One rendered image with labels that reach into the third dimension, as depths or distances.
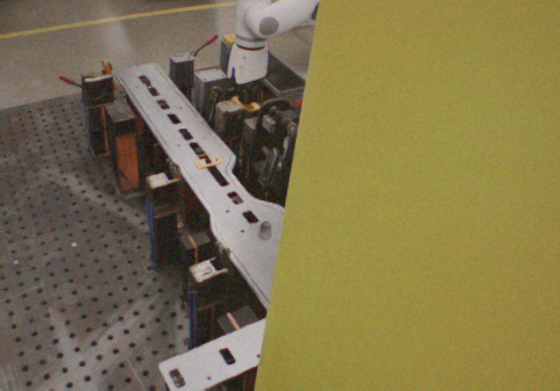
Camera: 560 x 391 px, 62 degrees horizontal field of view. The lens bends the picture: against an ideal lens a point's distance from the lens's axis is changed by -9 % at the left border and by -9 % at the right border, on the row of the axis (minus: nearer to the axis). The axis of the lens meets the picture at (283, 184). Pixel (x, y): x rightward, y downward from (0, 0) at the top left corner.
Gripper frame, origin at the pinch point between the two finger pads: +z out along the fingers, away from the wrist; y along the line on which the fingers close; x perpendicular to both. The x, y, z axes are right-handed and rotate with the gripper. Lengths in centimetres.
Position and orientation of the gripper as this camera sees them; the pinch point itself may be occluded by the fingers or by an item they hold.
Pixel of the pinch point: (246, 95)
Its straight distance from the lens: 138.1
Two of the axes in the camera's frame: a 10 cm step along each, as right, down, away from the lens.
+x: 6.5, 5.3, -5.5
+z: -1.1, 7.7, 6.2
